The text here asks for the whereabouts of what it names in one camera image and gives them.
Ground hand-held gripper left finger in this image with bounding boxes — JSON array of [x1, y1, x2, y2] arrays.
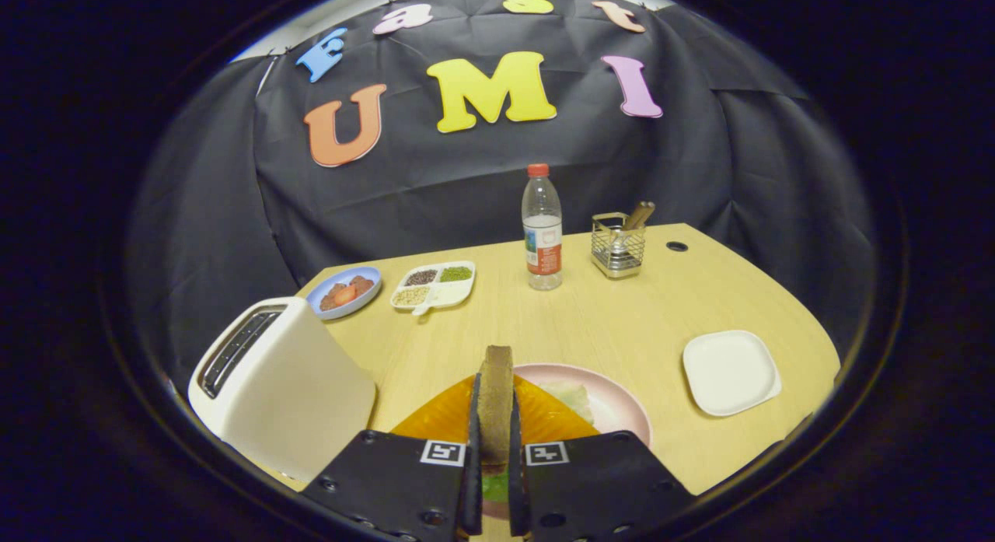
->
[[302, 373, 483, 542]]

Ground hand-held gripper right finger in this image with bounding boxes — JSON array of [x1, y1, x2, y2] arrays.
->
[[509, 375, 695, 542]]

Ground brown toasted bread slice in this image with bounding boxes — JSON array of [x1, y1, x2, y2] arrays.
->
[[477, 345, 515, 473]]

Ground green lettuce leaf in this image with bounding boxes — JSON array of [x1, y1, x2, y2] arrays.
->
[[482, 381, 595, 502]]

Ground pink round plate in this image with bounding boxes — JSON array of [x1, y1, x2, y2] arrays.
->
[[513, 363, 652, 448]]

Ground white divided tray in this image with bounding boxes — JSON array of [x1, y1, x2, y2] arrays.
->
[[390, 261, 477, 316]]

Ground white toaster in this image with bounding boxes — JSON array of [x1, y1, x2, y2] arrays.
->
[[187, 296, 378, 484]]

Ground brown meat slices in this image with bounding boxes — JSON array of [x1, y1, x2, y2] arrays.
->
[[320, 275, 375, 310]]

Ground clear plastic water bottle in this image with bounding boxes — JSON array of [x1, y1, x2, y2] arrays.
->
[[522, 163, 564, 292]]

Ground white square plate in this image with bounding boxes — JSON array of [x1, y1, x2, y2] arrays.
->
[[683, 330, 783, 418]]

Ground blue round plate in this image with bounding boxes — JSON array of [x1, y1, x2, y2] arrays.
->
[[306, 266, 383, 320]]

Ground metal wire basket holder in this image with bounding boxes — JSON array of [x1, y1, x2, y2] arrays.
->
[[591, 212, 647, 280]]

